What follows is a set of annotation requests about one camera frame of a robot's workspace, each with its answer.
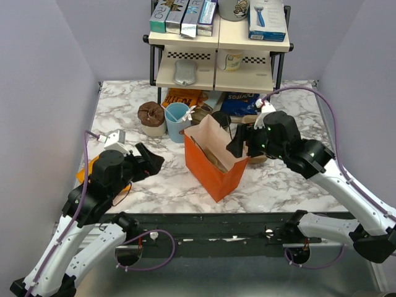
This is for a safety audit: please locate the brown cardboard cup carrier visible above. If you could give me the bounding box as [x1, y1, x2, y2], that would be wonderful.
[241, 115, 267, 165]

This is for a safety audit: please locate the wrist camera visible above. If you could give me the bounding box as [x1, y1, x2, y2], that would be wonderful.
[98, 129, 129, 155]
[254, 99, 276, 129]

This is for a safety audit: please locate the light blue cup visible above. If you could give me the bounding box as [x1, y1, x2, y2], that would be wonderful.
[165, 102, 191, 144]

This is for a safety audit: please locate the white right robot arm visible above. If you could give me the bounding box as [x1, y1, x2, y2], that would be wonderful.
[226, 111, 395, 264]

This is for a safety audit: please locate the single brown cup carrier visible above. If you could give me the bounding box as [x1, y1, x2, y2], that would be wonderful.
[191, 136, 228, 174]

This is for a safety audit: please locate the purple white toothpaste box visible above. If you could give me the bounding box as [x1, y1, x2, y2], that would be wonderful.
[197, 0, 218, 37]

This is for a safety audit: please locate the blue Doritos chip bag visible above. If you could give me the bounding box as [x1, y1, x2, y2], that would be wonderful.
[220, 92, 260, 117]

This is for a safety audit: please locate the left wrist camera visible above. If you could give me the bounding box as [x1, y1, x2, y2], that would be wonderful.
[98, 129, 129, 155]

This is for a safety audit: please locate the orange snack bag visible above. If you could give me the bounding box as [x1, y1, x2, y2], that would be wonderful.
[162, 88, 209, 108]

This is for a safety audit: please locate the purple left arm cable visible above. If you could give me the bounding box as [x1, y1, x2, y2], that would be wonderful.
[24, 129, 176, 297]

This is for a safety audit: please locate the orange snack packet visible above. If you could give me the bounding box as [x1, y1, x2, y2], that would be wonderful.
[75, 155, 132, 192]

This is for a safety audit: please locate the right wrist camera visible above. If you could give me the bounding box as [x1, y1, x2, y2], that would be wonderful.
[254, 99, 276, 129]

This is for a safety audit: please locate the blue razor package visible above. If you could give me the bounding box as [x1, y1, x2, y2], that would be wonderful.
[248, 0, 287, 42]

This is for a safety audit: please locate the cream two-tier shelf rack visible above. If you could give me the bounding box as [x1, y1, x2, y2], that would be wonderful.
[142, 0, 294, 124]

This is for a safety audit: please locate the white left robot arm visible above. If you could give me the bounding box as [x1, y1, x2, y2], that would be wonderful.
[10, 143, 165, 296]

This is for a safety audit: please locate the white printed paper cup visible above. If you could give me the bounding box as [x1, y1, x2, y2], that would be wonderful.
[217, 49, 243, 72]

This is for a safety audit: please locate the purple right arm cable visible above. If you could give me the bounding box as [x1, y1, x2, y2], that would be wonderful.
[256, 86, 396, 269]

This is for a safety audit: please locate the black plastic cup lid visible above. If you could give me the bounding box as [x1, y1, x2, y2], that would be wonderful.
[211, 111, 231, 129]

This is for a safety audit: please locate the grey cartoon mug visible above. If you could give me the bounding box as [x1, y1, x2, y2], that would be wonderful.
[218, 0, 250, 22]

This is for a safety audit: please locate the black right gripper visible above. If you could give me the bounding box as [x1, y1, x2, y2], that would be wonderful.
[226, 121, 287, 160]

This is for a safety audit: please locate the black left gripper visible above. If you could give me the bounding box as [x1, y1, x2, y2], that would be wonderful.
[109, 143, 165, 199]

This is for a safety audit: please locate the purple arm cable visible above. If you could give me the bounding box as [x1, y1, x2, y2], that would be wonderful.
[24, 129, 176, 297]
[256, 86, 396, 269]

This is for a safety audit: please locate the silver blue toothpaste box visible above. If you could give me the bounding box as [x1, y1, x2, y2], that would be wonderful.
[181, 0, 204, 38]

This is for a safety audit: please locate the olive brown small package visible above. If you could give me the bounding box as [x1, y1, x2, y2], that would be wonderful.
[191, 104, 213, 126]

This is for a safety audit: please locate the orange paper gift bag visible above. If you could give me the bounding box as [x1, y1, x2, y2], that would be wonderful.
[184, 115, 248, 202]

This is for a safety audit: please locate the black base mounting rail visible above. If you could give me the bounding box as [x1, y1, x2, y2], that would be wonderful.
[98, 212, 341, 259]

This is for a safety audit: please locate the teal toothpaste box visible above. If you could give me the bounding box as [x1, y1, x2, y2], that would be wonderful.
[150, 0, 174, 33]

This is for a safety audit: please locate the brown and white pouch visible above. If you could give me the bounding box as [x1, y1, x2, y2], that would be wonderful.
[137, 101, 166, 137]

